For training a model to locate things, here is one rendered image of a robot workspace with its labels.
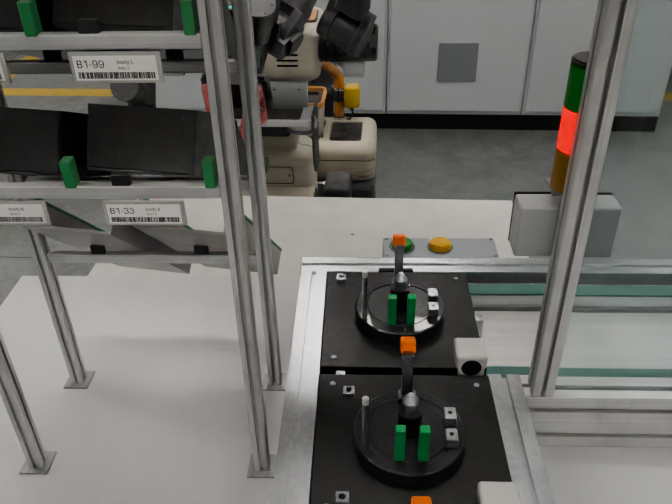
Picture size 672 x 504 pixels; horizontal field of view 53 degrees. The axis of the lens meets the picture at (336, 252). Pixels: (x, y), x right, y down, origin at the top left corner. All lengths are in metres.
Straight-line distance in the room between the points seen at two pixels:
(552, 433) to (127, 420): 0.64
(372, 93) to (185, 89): 1.12
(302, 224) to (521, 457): 0.81
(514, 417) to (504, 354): 0.17
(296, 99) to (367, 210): 0.32
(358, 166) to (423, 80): 2.10
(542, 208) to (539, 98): 3.39
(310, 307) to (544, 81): 3.22
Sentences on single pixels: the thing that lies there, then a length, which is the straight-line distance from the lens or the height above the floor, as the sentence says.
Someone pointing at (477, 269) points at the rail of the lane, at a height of 0.96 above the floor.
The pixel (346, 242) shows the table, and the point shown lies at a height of 0.86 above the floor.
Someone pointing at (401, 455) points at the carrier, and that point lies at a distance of 0.84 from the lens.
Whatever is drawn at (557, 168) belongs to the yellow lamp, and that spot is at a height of 1.29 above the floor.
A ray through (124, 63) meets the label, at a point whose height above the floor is 1.45.
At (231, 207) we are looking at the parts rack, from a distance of 0.74.
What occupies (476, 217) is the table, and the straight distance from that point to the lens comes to 1.58.
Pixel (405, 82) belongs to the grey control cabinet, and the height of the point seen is 0.30.
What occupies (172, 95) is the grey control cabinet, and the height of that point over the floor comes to 0.21.
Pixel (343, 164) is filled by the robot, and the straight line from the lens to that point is 2.05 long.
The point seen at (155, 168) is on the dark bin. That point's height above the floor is 1.31.
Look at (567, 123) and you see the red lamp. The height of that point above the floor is 1.35.
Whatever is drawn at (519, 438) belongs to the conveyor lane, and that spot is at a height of 0.95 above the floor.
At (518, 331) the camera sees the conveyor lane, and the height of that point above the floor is 0.92.
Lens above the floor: 1.64
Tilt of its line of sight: 33 degrees down
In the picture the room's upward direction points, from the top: 1 degrees counter-clockwise
